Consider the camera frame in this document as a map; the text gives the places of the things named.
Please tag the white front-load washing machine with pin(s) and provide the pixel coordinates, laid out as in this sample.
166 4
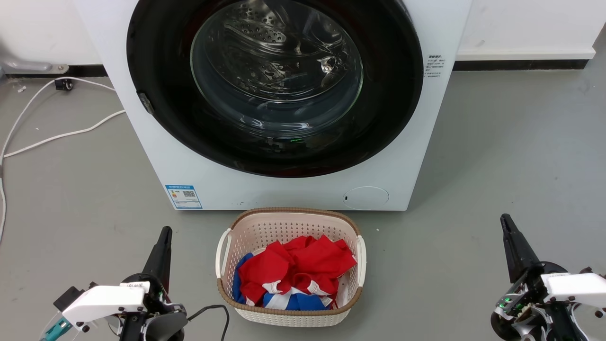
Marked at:
142 142

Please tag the small black floor plug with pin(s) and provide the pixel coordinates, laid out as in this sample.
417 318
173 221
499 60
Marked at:
63 84

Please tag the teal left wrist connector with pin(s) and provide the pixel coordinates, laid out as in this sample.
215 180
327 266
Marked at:
57 329

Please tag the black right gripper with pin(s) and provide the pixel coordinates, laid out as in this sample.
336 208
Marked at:
530 308

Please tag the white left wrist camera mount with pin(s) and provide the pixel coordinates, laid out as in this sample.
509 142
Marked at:
102 303

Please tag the blue energy label sticker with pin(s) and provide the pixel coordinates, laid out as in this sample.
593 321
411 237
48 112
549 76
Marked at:
183 196

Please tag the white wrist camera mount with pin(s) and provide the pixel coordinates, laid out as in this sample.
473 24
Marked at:
575 286
102 303

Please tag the cream woven laundry basket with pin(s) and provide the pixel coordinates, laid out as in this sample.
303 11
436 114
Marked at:
258 227

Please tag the blue and white garment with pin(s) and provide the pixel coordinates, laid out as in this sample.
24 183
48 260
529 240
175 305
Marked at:
293 302

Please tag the grey metal floor bracket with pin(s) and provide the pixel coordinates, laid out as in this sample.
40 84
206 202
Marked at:
28 65

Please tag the black round washer door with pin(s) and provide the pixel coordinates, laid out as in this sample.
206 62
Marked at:
388 109

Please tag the round white filter cover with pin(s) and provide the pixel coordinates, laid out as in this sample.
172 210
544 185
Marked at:
365 197

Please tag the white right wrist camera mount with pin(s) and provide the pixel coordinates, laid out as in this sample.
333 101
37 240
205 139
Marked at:
575 286

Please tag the red garment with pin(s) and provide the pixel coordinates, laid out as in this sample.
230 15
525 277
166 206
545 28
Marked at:
307 263

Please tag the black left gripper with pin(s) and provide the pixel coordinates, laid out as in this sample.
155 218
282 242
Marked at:
158 315

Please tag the small text warning sticker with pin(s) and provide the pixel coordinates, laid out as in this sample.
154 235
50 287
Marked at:
434 66

